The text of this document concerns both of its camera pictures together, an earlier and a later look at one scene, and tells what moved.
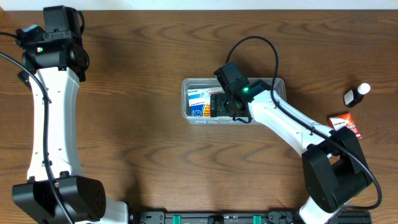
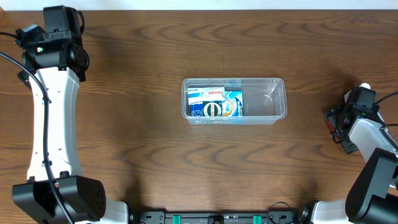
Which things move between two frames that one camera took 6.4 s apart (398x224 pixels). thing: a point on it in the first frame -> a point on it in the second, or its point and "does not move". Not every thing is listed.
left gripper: (23, 35) does not move
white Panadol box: (199, 96) does not move
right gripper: (217, 105) -> (334, 115)
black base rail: (216, 217) does not move
